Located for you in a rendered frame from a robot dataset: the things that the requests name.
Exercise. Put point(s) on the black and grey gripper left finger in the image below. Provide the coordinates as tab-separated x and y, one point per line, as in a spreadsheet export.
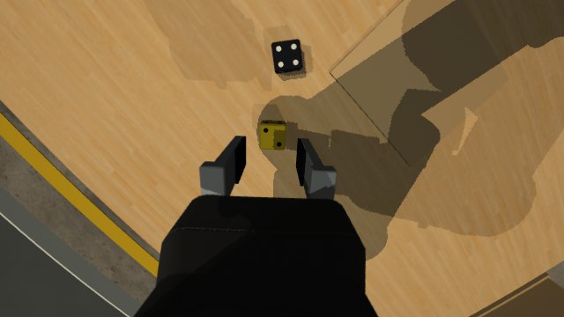
218	177

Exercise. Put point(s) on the black die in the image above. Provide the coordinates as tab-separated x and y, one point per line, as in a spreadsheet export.
286	56

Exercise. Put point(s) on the yellow die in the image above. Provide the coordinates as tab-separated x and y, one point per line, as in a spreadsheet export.
272	135

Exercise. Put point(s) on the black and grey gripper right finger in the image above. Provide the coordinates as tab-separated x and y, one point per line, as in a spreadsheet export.
319	181

